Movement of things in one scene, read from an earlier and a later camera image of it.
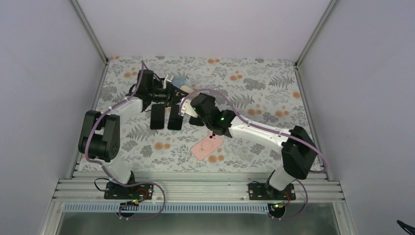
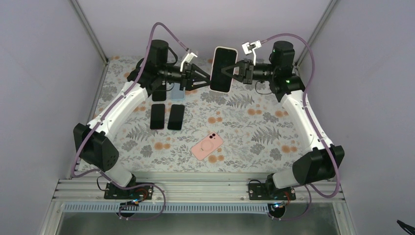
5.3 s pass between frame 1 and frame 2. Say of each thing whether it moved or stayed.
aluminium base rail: stayed
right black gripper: moved
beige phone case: moved
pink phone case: stayed
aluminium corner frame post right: stayed
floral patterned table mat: stayed
